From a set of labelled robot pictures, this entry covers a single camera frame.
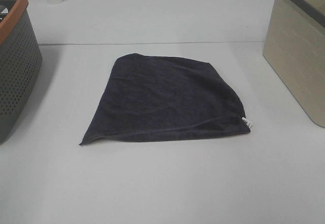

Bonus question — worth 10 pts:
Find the grey perforated basket orange rim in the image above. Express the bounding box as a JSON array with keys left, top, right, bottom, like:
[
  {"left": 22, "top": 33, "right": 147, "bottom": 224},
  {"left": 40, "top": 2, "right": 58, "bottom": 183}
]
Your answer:
[{"left": 1, "top": 0, "right": 43, "bottom": 142}]

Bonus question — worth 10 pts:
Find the beige basket grey rim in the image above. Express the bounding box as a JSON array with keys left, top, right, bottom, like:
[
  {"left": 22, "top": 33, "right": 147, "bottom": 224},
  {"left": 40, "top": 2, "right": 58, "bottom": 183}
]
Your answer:
[{"left": 263, "top": 0, "right": 324, "bottom": 127}]

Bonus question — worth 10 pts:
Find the dark grey towel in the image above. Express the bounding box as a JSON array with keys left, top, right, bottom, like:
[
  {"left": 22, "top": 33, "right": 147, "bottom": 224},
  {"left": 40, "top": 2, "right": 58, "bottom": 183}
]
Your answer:
[{"left": 81, "top": 53, "right": 251, "bottom": 145}]

